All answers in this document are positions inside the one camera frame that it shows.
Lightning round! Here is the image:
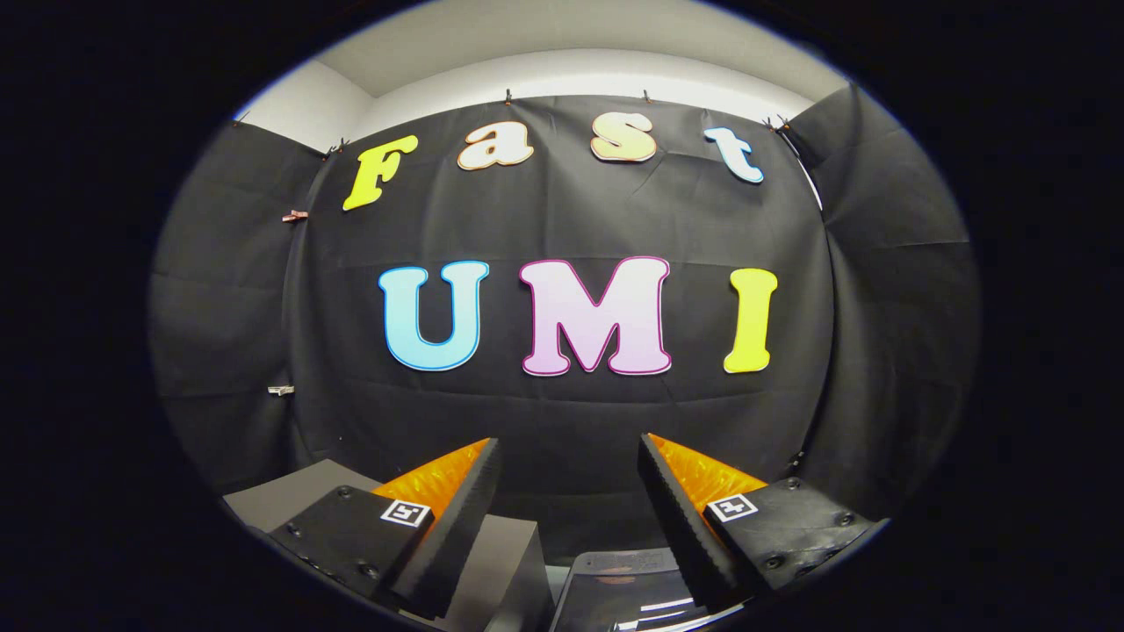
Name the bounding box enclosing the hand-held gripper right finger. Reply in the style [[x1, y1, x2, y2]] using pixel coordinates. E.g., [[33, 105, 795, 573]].
[[638, 432, 880, 613]]

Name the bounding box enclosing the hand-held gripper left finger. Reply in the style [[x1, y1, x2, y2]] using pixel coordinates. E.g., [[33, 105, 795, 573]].
[[269, 437, 503, 620]]

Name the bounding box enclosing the small grey washing machine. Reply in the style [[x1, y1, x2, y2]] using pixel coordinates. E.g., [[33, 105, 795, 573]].
[[549, 549, 705, 632]]

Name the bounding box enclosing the black backdrop cloth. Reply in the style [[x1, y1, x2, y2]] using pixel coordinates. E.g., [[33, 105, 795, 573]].
[[148, 81, 982, 564]]

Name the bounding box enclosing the grey box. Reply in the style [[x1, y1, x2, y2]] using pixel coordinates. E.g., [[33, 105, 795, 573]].
[[222, 458, 556, 632]]

